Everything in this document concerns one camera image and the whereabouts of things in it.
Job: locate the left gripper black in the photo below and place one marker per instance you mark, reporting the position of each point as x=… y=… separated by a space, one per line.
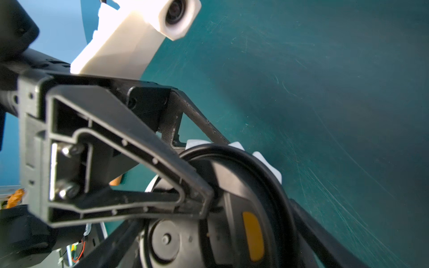
x=25 y=239

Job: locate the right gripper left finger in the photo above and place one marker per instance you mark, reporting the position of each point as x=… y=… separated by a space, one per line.
x=117 y=248

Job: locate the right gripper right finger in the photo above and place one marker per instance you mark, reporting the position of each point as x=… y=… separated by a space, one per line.
x=328 y=249

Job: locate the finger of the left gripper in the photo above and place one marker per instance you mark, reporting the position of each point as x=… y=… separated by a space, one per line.
x=177 y=106
x=86 y=157

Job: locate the black plastic cup lid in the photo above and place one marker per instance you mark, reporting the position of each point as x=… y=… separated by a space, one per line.
x=249 y=223

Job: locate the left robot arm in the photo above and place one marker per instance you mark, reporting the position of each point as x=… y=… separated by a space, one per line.
x=16 y=26

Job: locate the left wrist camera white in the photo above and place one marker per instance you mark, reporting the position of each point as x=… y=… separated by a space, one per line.
x=128 y=38

